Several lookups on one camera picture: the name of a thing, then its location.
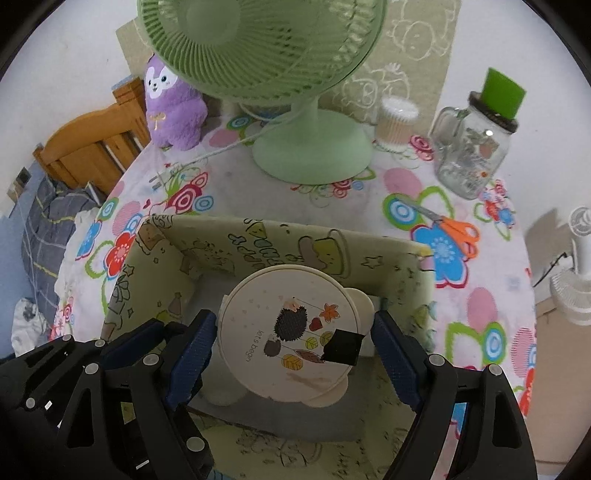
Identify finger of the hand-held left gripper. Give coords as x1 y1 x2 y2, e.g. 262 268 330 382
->
46 320 185 370

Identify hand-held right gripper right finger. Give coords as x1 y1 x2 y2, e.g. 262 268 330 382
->
370 311 539 480

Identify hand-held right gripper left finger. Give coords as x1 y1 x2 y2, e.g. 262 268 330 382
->
55 310 218 480

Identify yellow cartoon storage box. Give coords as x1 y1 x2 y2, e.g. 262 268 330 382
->
100 213 438 480

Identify floral tablecloth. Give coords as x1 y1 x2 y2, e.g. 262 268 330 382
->
48 111 539 480

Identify white plastic bag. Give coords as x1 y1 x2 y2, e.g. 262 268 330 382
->
10 298 49 356

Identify plaid grey blanket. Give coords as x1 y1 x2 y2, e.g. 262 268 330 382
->
21 178 100 305

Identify white standing fan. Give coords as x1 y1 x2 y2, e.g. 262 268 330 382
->
531 206 591 326

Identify wooden bed headboard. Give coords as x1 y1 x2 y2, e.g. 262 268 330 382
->
32 78 153 199

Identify glass jar mug green lid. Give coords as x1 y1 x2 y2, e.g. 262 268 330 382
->
429 68 527 200

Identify purple plush bunny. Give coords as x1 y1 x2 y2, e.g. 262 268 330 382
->
144 53 208 151

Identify green desk fan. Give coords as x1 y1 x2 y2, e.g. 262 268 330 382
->
137 0 387 185

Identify clear cotton swab container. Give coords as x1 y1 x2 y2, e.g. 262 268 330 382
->
375 97 420 152

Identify orange handled scissors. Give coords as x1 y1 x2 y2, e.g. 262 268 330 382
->
397 196 481 260

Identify white fan cord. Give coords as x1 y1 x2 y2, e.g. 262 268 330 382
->
150 108 296 183

